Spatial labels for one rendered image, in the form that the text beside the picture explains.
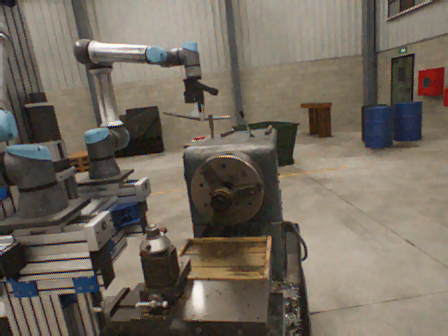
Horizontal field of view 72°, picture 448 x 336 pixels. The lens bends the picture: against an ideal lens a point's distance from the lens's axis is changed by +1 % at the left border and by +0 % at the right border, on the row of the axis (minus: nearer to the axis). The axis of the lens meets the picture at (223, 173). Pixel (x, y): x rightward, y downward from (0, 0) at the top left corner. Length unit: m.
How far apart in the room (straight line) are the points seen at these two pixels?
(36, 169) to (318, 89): 11.52
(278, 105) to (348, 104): 2.67
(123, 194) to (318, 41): 11.32
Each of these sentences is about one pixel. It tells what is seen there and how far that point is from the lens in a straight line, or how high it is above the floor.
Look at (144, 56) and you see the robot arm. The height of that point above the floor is 1.68.
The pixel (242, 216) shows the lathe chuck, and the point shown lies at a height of 0.96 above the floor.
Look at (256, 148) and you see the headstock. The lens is 1.43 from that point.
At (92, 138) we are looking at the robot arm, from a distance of 1.59.
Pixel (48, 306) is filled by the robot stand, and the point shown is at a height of 0.70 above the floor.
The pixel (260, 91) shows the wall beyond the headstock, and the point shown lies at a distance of 11.61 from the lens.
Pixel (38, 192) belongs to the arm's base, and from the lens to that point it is 1.17.
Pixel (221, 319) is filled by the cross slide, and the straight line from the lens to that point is 0.80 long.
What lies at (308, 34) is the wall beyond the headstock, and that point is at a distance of 12.34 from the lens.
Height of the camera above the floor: 1.46
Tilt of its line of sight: 13 degrees down
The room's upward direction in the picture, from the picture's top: 7 degrees counter-clockwise
